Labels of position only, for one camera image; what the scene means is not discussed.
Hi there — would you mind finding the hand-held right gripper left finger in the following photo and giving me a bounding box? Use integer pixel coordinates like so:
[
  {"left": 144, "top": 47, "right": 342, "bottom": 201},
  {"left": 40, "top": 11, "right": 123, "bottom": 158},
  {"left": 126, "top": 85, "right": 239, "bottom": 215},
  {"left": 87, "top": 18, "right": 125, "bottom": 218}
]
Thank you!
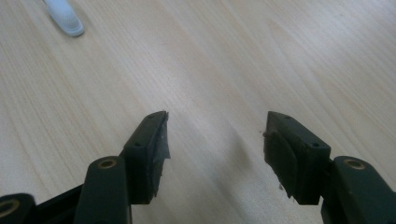
[{"left": 74, "top": 110, "right": 171, "bottom": 224}]

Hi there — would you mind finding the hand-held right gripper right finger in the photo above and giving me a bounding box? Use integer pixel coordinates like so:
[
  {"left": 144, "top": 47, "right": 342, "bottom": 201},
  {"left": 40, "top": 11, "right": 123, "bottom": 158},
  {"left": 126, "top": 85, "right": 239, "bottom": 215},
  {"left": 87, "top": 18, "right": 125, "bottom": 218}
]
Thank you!
[{"left": 262, "top": 110, "right": 396, "bottom": 224}]

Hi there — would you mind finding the white plastic object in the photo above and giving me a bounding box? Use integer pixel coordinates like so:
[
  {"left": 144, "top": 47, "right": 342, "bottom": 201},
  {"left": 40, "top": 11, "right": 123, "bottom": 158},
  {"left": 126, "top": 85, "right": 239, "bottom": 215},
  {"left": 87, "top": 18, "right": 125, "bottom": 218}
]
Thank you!
[{"left": 42, "top": 0, "right": 85, "bottom": 37}]

